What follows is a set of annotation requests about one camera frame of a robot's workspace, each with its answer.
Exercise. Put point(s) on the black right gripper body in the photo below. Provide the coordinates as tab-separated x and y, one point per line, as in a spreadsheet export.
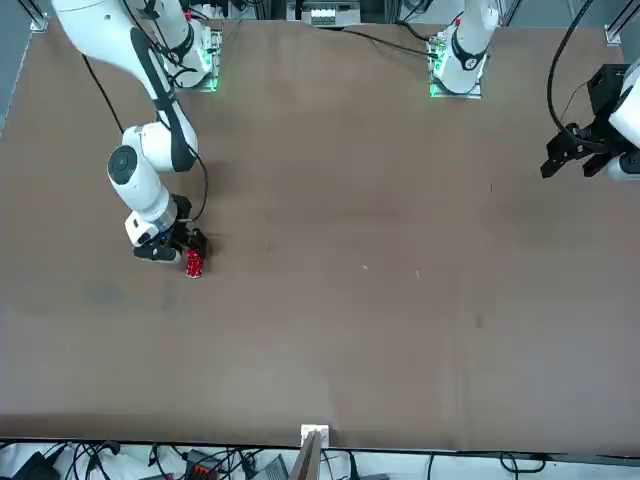
179	236

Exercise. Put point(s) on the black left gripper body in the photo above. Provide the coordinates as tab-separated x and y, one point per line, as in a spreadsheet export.
600	137

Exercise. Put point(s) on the red toy car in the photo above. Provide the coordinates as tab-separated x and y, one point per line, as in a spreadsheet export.
194	264

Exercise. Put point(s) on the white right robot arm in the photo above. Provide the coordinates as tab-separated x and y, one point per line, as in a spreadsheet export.
137	185

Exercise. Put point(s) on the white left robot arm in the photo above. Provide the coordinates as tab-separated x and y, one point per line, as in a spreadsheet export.
467	50

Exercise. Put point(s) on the black right wrist box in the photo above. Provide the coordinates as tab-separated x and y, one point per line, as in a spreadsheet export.
182	207

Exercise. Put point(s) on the black wrist box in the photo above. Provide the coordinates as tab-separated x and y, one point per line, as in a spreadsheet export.
606	90
182	207

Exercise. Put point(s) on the black left wrist box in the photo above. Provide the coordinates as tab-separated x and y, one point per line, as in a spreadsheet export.
606	90

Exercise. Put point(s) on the black box with red label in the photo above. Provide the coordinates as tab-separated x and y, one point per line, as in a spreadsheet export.
202	467

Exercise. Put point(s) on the black power adapter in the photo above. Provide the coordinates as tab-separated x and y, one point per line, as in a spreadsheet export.
35	465

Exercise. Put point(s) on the white terminal block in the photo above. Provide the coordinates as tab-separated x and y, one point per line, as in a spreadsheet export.
323	16

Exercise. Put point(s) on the aluminium frame profile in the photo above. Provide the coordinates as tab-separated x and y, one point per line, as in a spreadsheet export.
40	22
617	27

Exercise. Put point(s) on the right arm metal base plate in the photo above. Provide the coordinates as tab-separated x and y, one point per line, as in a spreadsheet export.
212	45

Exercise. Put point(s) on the metal post with white bracket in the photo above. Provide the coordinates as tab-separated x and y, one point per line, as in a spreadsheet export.
307	455

